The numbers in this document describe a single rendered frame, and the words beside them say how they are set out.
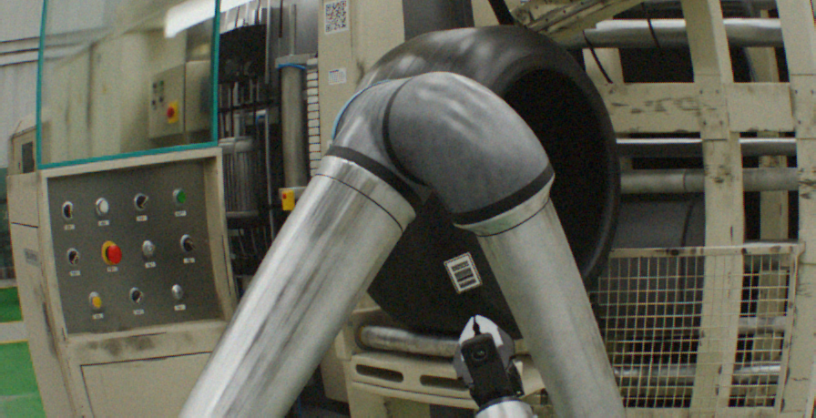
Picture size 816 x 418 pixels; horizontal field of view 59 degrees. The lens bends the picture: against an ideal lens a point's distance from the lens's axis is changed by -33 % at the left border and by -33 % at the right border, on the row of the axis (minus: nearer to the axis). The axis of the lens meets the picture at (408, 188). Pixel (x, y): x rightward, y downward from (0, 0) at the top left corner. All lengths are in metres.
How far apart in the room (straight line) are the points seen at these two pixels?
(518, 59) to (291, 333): 0.78
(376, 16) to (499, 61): 0.40
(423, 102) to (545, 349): 0.29
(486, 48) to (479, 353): 0.55
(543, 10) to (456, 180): 1.16
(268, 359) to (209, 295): 1.03
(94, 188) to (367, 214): 0.94
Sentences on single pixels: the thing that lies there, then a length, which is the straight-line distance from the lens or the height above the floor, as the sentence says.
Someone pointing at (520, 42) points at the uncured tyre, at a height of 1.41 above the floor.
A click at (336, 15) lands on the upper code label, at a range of 1.97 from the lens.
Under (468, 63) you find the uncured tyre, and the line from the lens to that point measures 1.61.
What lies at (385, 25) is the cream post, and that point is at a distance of 1.97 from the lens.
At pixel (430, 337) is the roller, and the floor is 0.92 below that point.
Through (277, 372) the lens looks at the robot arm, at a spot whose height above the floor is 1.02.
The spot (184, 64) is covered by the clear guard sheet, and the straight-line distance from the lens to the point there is 2.00.
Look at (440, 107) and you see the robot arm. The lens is 1.00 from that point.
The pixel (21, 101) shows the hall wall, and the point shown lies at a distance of 10.59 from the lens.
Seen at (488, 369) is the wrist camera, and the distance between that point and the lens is 1.32.
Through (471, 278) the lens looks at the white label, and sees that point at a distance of 1.58.
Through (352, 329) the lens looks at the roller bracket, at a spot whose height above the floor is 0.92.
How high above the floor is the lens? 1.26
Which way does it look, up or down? 3 degrees down
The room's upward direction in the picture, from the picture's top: 4 degrees counter-clockwise
